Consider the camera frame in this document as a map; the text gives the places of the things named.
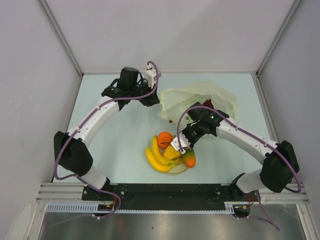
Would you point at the yellow fake pear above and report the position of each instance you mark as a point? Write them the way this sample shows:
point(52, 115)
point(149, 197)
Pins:
point(170, 153)

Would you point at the green orange fake mango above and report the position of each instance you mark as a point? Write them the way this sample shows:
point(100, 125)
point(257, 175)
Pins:
point(189, 158)

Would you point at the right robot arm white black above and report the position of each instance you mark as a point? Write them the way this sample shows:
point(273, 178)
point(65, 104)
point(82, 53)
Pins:
point(279, 164)

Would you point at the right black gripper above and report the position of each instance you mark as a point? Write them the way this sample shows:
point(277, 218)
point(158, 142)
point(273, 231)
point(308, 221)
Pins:
point(192, 142)

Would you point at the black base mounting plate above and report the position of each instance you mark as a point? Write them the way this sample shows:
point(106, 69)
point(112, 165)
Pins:
point(185, 197)

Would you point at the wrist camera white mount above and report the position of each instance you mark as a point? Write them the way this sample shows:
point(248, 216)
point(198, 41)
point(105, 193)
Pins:
point(150, 75)
point(180, 143)

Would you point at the yellow fake banana bunch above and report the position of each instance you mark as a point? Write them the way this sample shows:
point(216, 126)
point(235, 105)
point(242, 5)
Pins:
point(157, 160)

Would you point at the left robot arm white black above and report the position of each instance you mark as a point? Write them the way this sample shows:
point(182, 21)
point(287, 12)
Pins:
point(71, 148)

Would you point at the dark red fake grapes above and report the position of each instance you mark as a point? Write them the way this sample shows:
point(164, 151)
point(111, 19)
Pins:
point(208, 103)

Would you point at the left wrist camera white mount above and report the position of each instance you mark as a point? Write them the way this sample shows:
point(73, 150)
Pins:
point(150, 75)

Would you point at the beige round plate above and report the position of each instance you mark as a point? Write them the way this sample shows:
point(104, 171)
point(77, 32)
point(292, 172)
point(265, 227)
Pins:
point(181, 168)

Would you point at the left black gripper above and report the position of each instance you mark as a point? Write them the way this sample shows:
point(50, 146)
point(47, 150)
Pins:
point(151, 100)

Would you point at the white slotted cable duct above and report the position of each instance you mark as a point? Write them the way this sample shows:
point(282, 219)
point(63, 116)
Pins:
point(96, 208)

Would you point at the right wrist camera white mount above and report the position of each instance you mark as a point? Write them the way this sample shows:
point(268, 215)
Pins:
point(180, 143)

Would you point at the orange fake persimmon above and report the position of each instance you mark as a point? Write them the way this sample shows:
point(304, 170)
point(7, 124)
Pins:
point(164, 139)

